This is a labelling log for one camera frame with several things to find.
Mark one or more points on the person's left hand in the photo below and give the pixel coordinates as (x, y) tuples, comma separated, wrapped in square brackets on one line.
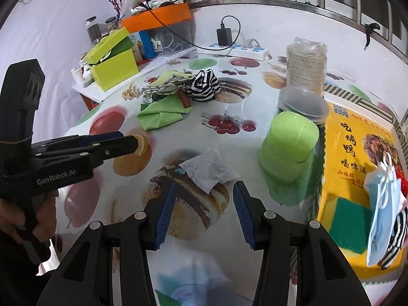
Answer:
[(47, 220)]

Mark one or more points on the brown hair clip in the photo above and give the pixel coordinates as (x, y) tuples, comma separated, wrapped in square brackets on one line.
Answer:
[(185, 98)]

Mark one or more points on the white power strip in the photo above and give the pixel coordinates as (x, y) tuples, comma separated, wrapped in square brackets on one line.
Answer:
[(245, 51)]

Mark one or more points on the light green plastic jar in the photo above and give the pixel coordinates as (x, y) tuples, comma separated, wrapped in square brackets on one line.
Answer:
[(290, 143)]

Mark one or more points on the green and yellow sponge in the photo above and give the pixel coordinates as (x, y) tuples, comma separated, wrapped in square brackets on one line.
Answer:
[(347, 226)]

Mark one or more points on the patterned green and white cloth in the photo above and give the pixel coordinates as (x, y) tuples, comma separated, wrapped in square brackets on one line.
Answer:
[(165, 81)]

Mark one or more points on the lime green cardboard box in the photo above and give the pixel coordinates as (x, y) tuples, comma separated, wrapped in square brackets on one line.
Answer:
[(114, 67)]

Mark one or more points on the black and white striped sock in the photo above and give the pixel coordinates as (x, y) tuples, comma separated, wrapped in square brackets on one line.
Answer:
[(204, 86), (397, 239)]

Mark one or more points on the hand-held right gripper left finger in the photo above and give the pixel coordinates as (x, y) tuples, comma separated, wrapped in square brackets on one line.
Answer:
[(165, 216)]

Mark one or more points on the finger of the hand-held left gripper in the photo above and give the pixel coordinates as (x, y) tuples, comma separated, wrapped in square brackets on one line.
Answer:
[(118, 148), (105, 137)]

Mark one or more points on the green microfibre cloth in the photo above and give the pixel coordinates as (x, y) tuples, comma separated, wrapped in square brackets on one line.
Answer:
[(162, 111)]

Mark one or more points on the wrapped stack of paper cups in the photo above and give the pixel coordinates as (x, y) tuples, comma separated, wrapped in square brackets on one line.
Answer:
[(306, 67)]

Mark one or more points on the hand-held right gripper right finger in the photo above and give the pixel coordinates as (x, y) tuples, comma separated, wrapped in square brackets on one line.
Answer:
[(244, 216)]

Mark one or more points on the glass jar with black lid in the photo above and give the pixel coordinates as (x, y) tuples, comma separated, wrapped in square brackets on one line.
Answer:
[(93, 30), (111, 25)]

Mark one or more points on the black charger plug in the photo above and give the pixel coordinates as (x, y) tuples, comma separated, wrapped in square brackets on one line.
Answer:
[(224, 35)]

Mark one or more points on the blue face mask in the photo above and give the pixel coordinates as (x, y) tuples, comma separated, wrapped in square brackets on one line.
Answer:
[(382, 210)]

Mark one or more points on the white mask packet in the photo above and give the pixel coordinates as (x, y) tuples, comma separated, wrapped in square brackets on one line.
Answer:
[(207, 170)]

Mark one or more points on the small white bottle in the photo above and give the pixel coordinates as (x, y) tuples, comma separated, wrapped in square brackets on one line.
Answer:
[(77, 76)]

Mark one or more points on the yellow printed gift box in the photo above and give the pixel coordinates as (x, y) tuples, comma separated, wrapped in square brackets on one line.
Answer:
[(347, 153)]

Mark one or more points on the blue carton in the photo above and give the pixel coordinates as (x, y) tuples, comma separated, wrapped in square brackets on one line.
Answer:
[(145, 44)]

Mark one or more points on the metal window railing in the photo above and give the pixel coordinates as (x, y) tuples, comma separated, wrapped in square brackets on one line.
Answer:
[(334, 9)]

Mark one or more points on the fruit print tablecloth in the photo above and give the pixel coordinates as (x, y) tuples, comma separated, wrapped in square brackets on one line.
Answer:
[(223, 134)]

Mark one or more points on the orange lidded clear storage box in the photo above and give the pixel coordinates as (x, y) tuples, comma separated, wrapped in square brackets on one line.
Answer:
[(159, 19)]

